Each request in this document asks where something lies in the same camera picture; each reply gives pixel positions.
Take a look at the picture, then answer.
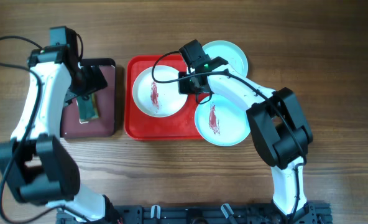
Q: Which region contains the green yellow sponge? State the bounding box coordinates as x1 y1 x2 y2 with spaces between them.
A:
76 93 99 124

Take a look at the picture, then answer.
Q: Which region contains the light blue plate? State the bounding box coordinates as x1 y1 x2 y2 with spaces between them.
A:
194 95 251 146
203 40 249 77

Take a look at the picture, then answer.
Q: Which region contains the white plate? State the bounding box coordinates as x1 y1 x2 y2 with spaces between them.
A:
132 67 188 118

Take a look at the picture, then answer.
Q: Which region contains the light blue back plate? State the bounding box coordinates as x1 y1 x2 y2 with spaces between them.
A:
203 40 249 77

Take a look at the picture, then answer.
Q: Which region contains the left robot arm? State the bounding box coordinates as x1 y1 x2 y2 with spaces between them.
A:
0 44 122 223

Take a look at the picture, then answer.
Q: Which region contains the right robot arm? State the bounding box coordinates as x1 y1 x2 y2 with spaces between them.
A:
177 57 313 218

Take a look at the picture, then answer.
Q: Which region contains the dark maroon tray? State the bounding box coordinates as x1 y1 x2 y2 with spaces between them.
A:
60 58 116 139

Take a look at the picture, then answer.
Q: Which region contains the red plastic tray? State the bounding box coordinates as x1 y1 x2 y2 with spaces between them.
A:
124 55 202 141

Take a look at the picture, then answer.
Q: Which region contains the black mounting base rail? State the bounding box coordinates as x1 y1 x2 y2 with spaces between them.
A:
56 202 333 224

